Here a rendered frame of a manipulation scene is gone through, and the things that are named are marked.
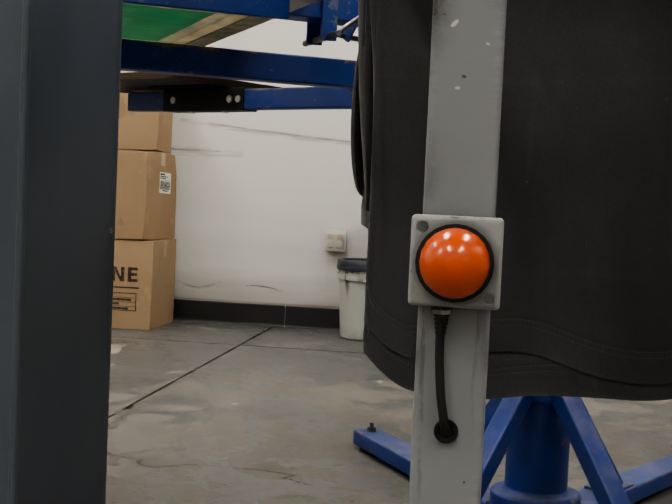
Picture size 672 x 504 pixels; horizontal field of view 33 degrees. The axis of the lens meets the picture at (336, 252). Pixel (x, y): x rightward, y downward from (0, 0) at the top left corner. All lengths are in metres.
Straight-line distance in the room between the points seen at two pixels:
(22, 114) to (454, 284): 0.60
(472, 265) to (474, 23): 0.14
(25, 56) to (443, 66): 0.55
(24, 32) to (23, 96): 0.06
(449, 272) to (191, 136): 5.20
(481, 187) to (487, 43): 0.08
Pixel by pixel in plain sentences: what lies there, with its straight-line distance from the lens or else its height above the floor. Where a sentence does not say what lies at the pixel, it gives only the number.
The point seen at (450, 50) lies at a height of 0.76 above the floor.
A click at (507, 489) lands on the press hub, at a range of 2.30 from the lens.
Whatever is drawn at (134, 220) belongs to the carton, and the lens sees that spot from 5.33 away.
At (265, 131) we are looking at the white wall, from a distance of 5.67.
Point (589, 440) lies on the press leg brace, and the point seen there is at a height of 0.25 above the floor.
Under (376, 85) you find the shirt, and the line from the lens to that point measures 0.91.
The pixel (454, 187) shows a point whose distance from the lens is 0.62.
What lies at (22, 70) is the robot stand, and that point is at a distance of 1.09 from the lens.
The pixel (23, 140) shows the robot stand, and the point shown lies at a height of 0.72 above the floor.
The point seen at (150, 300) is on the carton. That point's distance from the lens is 5.34.
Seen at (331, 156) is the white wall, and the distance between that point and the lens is 5.61.
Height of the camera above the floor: 0.68
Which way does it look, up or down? 3 degrees down
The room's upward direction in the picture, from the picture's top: 3 degrees clockwise
